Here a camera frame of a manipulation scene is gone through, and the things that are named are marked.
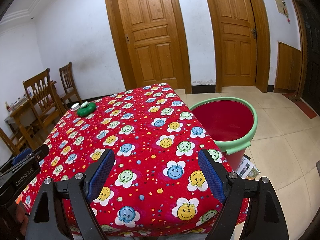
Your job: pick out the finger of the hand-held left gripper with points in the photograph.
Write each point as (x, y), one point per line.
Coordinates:
(22, 156)
(40, 153)

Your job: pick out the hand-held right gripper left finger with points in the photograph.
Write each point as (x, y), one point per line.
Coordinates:
(100, 177)

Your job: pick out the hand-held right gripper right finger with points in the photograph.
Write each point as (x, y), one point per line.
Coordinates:
(212, 177)

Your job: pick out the red bucket with green rim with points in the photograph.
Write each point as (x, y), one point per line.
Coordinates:
(225, 122)

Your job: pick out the person's left hand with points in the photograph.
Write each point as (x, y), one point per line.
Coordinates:
(21, 217)

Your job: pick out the wooden slat-back chair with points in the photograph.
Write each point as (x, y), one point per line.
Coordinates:
(15, 142)
(66, 71)
(37, 80)

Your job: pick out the printed paper booklet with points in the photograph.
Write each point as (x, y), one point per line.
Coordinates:
(247, 168)

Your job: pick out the wooden dining table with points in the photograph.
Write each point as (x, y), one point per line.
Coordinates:
(23, 107)

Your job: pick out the small red bottle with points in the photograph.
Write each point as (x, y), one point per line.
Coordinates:
(8, 107)

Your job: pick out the green clover-shaped box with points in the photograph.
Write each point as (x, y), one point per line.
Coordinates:
(86, 110)

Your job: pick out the red smiley flower tablecloth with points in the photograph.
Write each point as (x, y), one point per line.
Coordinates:
(150, 120)

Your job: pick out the red floor mat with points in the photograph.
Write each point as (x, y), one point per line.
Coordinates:
(303, 107)

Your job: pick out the wooden cabinet panel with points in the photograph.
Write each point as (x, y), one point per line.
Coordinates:
(287, 67)

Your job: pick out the wooden panel door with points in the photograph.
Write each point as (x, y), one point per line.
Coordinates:
(237, 42)
(150, 42)

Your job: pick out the wooden door frame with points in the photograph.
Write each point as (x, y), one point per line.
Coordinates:
(118, 30)
(263, 55)

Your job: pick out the dark doorway with wooden frame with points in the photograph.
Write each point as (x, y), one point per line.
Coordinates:
(298, 25)

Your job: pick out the paper wall notice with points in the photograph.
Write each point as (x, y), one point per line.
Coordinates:
(278, 3)

